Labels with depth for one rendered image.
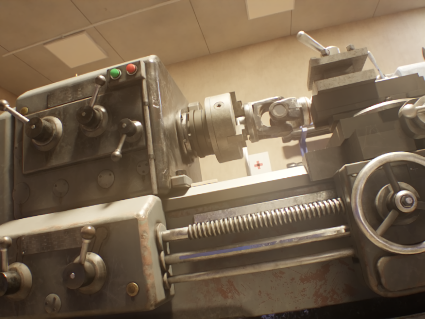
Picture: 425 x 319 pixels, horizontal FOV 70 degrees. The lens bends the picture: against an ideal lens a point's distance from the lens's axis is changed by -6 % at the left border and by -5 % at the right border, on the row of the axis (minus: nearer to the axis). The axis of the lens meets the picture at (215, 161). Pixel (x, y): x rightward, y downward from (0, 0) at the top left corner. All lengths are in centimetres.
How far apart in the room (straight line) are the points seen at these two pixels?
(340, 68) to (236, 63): 385
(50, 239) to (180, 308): 40
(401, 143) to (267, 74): 397
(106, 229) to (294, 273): 50
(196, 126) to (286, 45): 386
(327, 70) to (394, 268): 57
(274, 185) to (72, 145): 64
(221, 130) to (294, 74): 365
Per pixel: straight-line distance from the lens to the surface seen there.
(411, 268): 77
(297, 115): 115
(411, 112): 74
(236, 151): 113
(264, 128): 115
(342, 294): 93
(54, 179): 112
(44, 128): 111
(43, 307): 96
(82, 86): 117
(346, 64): 103
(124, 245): 82
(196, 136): 115
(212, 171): 430
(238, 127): 115
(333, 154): 91
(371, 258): 76
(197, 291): 95
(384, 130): 81
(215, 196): 91
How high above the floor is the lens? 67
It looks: 15 degrees up
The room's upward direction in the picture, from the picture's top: 9 degrees counter-clockwise
